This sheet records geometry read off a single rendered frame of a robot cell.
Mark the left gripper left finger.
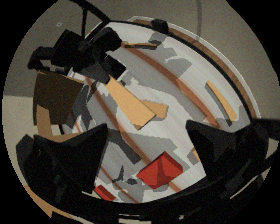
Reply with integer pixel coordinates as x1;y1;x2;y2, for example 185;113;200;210
33;123;108;194

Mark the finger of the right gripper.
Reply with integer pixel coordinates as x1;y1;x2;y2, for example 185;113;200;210
73;44;110;84
102;55;116;79

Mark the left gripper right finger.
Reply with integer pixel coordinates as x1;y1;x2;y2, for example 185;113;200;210
185;120;253;183

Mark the red rectangular block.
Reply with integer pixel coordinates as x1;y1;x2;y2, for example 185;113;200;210
137;151;183;189
95;185;116;201

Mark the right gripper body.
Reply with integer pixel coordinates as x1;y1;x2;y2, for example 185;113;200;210
51;31;126;80

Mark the brown wooden board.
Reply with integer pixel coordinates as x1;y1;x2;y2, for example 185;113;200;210
33;70;84;126
44;130;111;142

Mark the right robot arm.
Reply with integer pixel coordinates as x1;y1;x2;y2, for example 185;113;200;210
27;27;122;73

